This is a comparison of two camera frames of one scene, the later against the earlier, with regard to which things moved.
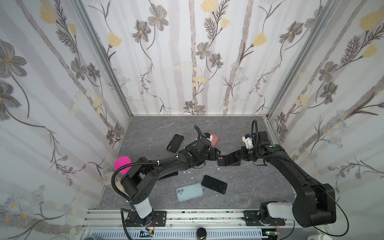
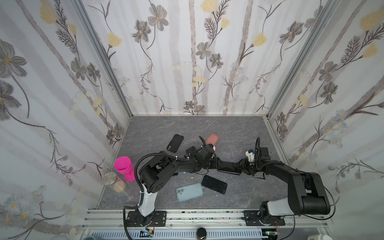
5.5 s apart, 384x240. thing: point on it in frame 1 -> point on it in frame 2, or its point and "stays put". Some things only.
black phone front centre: x=214 y=184 stays put
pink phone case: x=215 y=138 stays put
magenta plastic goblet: x=121 y=161 stays put
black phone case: x=229 y=159 -> x=229 y=167
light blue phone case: x=189 y=192 stays put
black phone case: x=175 y=143 stays put
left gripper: x=214 y=156 -> x=216 y=163
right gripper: x=241 y=153 -> x=243 y=165
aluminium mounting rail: x=121 y=218 stays put
